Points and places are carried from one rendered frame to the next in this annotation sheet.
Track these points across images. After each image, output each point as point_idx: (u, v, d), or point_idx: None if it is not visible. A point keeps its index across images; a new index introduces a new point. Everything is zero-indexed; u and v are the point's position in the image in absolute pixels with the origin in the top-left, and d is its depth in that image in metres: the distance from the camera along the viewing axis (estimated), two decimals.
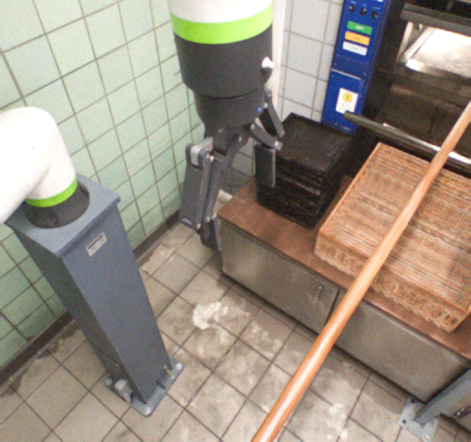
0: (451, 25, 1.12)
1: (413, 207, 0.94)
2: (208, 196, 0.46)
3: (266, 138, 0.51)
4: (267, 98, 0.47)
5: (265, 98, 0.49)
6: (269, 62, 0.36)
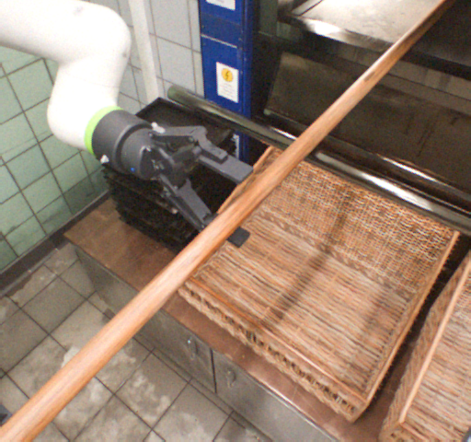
0: None
1: (193, 260, 0.48)
2: (193, 212, 0.64)
3: (182, 157, 0.55)
4: (152, 139, 0.57)
5: (161, 132, 0.56)
6: (101, 159, 0.62)
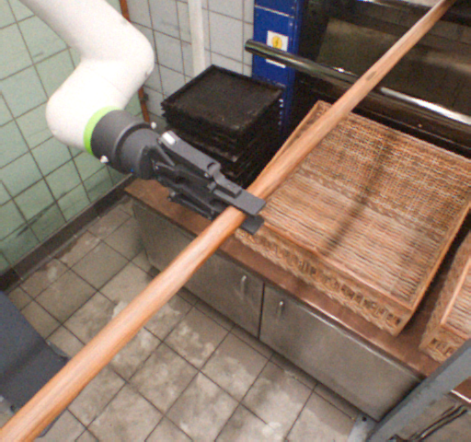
0: None
1: (199, 254, 0.49)
2: (201, 203, 0.60)
3: (191, 178, 0.56)
4: (159, 145, 0.56)
5: (171, 143, 0.56)
6: (101, 159, 0.62)
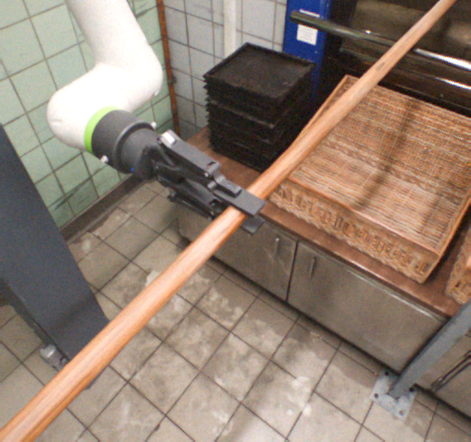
0: None
1: (222, 232, 0.51)
2: (201, 203, 0.60)
3: (191, 178, 0.56)
4: (159, 145, 0.56)
5: (171, 143, 0.56)
6: (101, 159, 0.62)
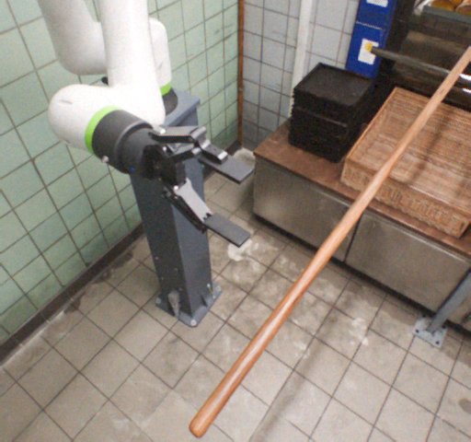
0: None
1: (376, 187, 1.00)
2: (193, 212, 0.64)
3: (182, 157, 0.55)
4: (152, 139, 0.57)
5: (161, 132, 0.56)
6: (102, 159, 0.62)
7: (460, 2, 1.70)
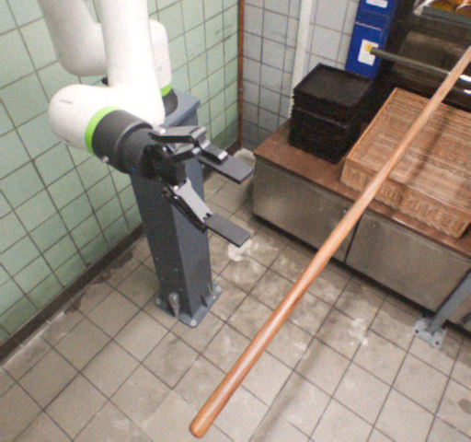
0: None
1: (375, 188, 1.00)
2: (193, 212, 0.64)
3: (182, 157, 0.55)
4: (153, 139, 0.57)
5: (161, 132, 0.56)
6: (102, 159, 0.62)
7: (460, 3, 1.71)
